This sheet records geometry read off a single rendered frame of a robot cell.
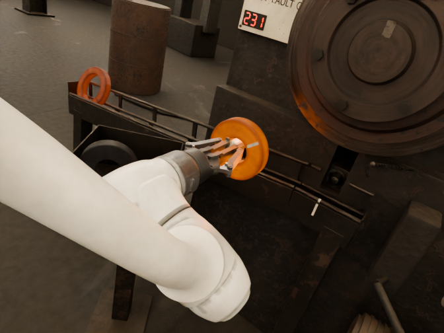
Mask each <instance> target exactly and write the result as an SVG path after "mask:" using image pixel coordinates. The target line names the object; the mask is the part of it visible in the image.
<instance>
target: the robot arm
mask: <svg viewBox="0 0 444 333"><path fill-rule="evenodd" d="M215 143H216V145H215ZM244 148H245V146H244V143H243V142H242V141H241V140H239V139H237V138H232V139H231V138H229V137H226V138H225V140H224V141H222V139H221V138H220V137H218V138H214V139H208V140H204V141H198V142H186V144H185V150H183V151H171V152H170V153H167V154H164V155H162V156H159V157H155V158H154V159H151V160H141V161H137V162H134V163H130V164H128V165H125V166H122V167H120V168H118V169H116V170H114V171H112V172H110V173H109V174H107V175H105V176H103V177H101V176H100V175H98V174H97V173H96V172H95V171H94V170H93V169H91V168H90V167H89V166H87V165H86V164H85V163H84V162H83V161H82V160H81V159H79V158H78V157H76V156H75V155H74V154H73V153H72V152H71V151H69V150H68V149H67V148H65V147H64V146H63V145H62V144H61V143H60V142H58V141H57V140H56V139H54V138H53V137H52V136H51V135H49V134H48V133H47V132H45V131H44V130H43V129H42V128H40V127H39V126H37V125H36V124H35V123H34V122H33V121H31V120H30V119H28V118H27V117H26V116H25V115H23V114H22V113H20V112H19V111H18V110H17V109H15V108H14V107H12V106H11V105H10V104H9V103H7V102H6V101H4V100H3V99H2V98H1V97H0V202H1V203H3V204H5V205H7V206H9V207H11V208H13V209H15V210H17V211H19V212H21V213H23V214H24V215H26V216H28V217H30V218H32V219H33V220H35V221H37V222H39V223H41V224H43V225H45V226H47V227H49V228H50V229H52V230H54V231H56V232H58V233H59V234H61V235H63V236H65V237H67V238H69V239H71V240H73V241H75V242H76V243H78V244H80V245H82V246H84V247H85V248H87V249H89V250H91V251H93V252H95V253H97V254H99V255H101V256H103V257H104V258H106V259H108V260H110V261H112V262H113V263H115V264H117V265H119V266H121V267H123V268H125V269H127V270H129V271H130V272H132V273H134V274H136V275H138V276H140V277H142V278H144V279H146V280H148V281H150V282H152V283H155V284H156V286H157V287H158V288H159V290H160V291H161V292H162V293H163V294H164V295H166V296H167V297H169V298H170V299H172V300H175V301H178V302H179V303H180V304H181V305H183V306H185V307H188V308H189V309H190V310H191V311H192V312H194V313H195V314H197V315H198V316H200V317H202V318H204V319H206V320H209V321H212V322H220V321H223V322H224V321H226V320H229V319H231V318H233V317H234V316H235V315H236V314H237V313H238V312H239V311H240V310H241V309H242V308H243V307H244V305H245V303H246V302H247V301H248V298H249V295H250V284H251V282H250V278H249V275H248V272H247V270H246V268H245V266H244V264H243V262H242V260H241V259H240V257H239V256H238V254H237V253H236V252H235V251H234V250H233V248H232V247H231V246H230V244H229V243H228V242H227V241H226V240H225V238H224V237H223V236H222V235H221V234H220V233H219V232H218V231H217V230H216V229H215V228H214V227H213V226H212V225H211V224H210V223H209V222H207V221H206V220H205V219H204V218H203V217H202V216H200V215H199V214H198V213H197V212H195V211H194V210H193V209H192V208H191V206H190V205H189V204H188V202H187V201H186V200H185V198H184V197H186V196H187V195H189V194H191V193H192V192H194V191H195V190H196V189H197V188H198V185H199V184H201V183H202V182H204V181H206V180H207V179H208V178H209V177H210V176H211V175H214V174H218V173H219V172H222V173H225V176H226V177H231V173H232V170H233V169H234V168H235V167H236V165H237V164H238V163H239V162H240V160H241V159H242V154H243V151H244ZM227 160H228V163H225V164H224V165H223V166H220V165H221V163H224V162H225V161H227Z"/></svg>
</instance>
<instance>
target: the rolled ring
mask: <svg viewBox="0 0 444 333"><path fill-rule="evenodd" d="M96 76H98V77H99V79H100V90H99V92H98V94H97V96H96V97H95V98H94V99H92V100H91V101H93V102H95V103H98V104H100V105H103V104H104V103H105V102H106V100H107V99H108V97H109V94H110V89H111V80H110V76H109V74H108V73H107V72H106V71H105V70H103V69H101V68H99V67H90V68H88V69H87V70H86V71H85V72H84V73H83V74H82V75H81V77H80V79H79V82H78V85H77V95H79V96H81V97H83V98H86V99H88V100H89V98H88V95H87V88H88V85H89V83H90V81H91V79H92V78H94V77H96Z"/></svg>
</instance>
